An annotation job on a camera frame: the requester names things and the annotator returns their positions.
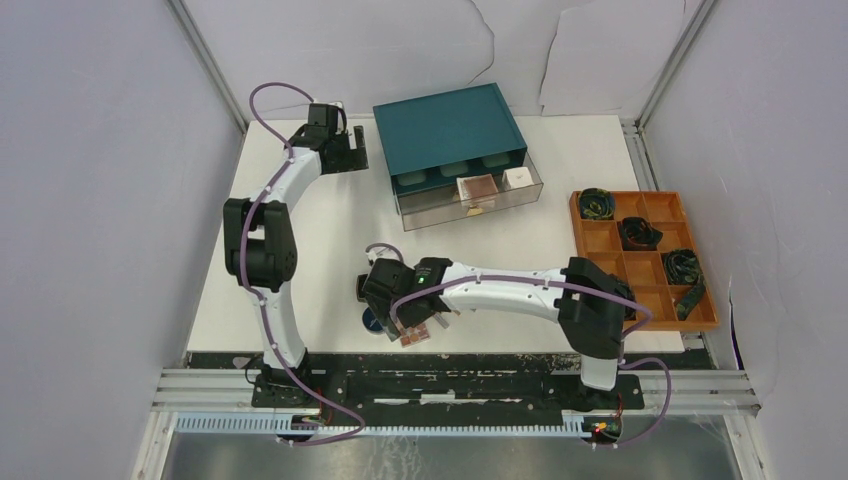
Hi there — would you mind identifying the eyeshadow palette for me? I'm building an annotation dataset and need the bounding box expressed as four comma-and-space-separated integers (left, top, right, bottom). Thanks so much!
399, 324, 430, 348

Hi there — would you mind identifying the clear acrylic drawer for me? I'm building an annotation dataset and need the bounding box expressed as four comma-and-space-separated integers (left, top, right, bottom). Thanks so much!
391, 153, 544, 231

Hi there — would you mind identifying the brown square blush compact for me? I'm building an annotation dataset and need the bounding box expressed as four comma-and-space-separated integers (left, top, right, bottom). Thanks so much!
457, 174, 499, 204

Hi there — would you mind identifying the white cube box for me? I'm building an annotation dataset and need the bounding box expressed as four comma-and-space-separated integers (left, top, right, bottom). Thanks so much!
502, 166, 535, 191

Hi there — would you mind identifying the black square powder compact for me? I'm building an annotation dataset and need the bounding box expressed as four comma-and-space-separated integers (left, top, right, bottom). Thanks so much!
355, 274, 367, 303

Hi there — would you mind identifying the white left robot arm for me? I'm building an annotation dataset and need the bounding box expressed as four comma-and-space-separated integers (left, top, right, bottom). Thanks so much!
223, 103, 368, 407

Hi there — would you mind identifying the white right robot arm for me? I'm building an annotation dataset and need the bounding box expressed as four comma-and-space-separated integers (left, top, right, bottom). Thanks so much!
356, 257, 637, 408

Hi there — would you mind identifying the round blue tin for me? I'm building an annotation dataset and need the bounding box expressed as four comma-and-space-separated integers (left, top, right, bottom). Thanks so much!
361, 308, 385, 335

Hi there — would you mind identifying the red silver lip pencil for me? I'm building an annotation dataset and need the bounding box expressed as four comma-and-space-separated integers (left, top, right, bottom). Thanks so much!
433, 313, 450, 329

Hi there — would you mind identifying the teal drawer organizer box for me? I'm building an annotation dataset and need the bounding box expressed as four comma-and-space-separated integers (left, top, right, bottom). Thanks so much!
373, 83, 528, 197

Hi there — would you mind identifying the rolled dark tie top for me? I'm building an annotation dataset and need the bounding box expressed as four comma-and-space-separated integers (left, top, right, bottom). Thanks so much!
577, 188, 616, 221

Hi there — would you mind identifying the rolled dark tie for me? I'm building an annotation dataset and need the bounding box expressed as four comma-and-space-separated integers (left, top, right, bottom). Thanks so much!
618, 217, 664, 251
661, 248, 706, 321
577, 188, 616, 221

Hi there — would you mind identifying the rolled dark tie middle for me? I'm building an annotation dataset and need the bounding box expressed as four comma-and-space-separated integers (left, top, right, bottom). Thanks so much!
618, 217, 664, 251

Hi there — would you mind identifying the rolled dark tie right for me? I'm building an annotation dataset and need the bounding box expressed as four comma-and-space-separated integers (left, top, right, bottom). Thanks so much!
661, 248, 706, 321

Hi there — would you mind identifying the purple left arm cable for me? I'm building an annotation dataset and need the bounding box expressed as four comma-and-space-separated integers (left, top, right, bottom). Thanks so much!
237, 82, 368, 448

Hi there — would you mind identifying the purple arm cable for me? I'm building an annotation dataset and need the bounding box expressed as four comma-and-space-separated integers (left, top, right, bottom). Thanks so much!
365, 242, 673, 450
237, 82, 368, 448

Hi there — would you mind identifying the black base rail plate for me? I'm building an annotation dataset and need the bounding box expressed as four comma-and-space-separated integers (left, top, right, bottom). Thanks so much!
185, 351, 717, 429

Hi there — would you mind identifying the aluminium frame rail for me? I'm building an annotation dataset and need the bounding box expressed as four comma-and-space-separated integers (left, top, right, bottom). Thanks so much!
165, 0, 249, 135

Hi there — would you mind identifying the white cable duct strip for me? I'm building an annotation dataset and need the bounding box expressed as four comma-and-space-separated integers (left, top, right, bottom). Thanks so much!
173, 413, 598, 439

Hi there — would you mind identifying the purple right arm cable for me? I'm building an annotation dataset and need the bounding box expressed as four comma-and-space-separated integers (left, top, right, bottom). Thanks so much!
365, 242, 673, 450

